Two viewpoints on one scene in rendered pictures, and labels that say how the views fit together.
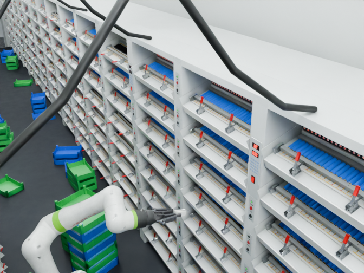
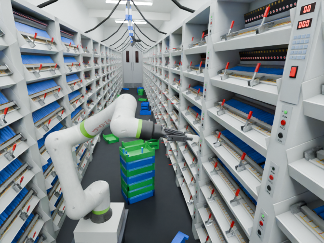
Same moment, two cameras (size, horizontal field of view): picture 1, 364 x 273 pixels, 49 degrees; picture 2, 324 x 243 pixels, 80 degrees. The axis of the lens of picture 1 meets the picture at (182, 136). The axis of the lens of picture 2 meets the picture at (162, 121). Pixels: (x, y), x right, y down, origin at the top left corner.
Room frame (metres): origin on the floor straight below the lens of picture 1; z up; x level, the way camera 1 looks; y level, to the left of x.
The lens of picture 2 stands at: (0.81, -0.15, 1.39)
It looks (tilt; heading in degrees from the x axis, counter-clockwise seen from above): 17 degrees down; 20
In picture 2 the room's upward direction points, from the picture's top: 1 degrees clockwise
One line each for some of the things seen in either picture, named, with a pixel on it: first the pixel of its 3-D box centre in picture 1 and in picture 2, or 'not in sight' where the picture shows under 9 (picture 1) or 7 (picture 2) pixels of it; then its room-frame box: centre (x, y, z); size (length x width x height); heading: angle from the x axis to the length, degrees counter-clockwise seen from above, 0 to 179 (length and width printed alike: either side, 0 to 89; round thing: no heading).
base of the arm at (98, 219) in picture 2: not in sight; (93, 210); (1.67, 0.65, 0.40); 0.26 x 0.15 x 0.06; 103
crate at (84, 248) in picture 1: (91, 232); (137, 165); (2.38, 0.69, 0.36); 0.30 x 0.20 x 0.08; 141
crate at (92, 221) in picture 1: (89, 214); (137, 151); (2.38, 0.69, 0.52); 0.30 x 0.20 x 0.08; 141
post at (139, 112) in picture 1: (148, 147); (188, 112); (2.77, 0.26, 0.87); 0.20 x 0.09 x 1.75; 118
